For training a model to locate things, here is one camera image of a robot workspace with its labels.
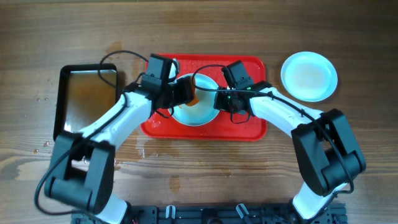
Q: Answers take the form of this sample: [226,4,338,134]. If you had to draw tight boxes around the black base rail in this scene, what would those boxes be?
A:
[71,203,346,224]

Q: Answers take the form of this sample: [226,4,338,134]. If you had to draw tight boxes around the green orange sponge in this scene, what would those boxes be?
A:
[186,78,199,106]

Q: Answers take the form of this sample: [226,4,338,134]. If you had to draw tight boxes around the black water basin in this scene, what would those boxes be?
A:
[53,63,120,139]

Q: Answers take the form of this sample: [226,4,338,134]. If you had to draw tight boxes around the white plate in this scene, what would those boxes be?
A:
[280,52,338,102]
[172,73,220,126]

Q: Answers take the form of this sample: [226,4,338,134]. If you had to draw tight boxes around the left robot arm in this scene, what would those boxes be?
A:
[34,75,195,223]

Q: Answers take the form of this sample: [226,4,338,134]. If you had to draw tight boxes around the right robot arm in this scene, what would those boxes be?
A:
[214,81,366,221]

